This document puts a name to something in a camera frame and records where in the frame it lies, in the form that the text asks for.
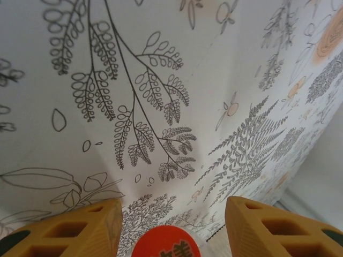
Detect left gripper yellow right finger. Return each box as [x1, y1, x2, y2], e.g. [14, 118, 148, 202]
[226, 195, 343, 257]

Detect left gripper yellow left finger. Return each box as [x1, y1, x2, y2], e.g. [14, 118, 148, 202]
[0, 198, 124, 257]

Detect clear bottle red cap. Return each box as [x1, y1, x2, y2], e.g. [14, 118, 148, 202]
[131, 224, 210, 257]

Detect floral leaf print tablecloth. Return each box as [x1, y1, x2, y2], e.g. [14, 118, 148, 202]
[0, 0, 343, 257]

